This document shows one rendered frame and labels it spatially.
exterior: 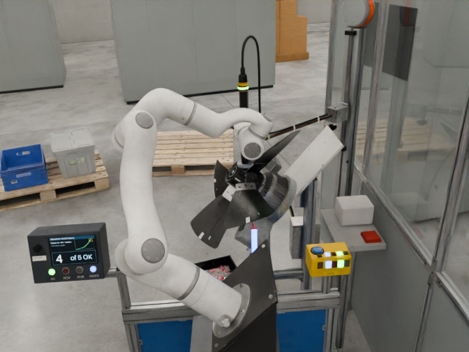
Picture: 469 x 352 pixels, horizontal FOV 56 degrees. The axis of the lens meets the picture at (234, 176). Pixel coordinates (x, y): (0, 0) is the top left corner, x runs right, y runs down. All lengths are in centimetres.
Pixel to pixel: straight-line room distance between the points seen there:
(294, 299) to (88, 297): 185
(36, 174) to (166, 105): 336
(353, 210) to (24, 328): 223
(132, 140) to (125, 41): 596
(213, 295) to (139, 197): 38
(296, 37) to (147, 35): 394
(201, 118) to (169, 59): 588
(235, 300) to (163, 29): 618
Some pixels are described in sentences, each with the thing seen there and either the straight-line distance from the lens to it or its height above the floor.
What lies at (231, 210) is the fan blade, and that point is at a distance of 190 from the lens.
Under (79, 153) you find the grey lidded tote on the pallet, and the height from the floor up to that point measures 40.
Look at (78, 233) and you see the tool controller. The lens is 172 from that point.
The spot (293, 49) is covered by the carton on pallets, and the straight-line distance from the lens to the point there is 1018.
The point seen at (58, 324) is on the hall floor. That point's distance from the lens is 329.
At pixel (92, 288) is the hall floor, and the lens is 348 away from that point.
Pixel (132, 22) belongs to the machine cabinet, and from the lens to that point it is 726.
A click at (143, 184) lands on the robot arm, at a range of 138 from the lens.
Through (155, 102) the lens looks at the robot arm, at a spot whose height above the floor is 171.
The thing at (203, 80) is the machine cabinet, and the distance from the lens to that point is 758.
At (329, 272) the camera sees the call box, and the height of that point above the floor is 100.
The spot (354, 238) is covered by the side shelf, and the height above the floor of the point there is 86.
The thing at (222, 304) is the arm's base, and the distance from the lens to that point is 143.
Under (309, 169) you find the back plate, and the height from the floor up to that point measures 122.
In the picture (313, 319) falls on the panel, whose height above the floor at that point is 71.
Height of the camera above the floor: 214
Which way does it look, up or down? 27 degrees down
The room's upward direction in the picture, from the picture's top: 2 degrees counter-clockwise
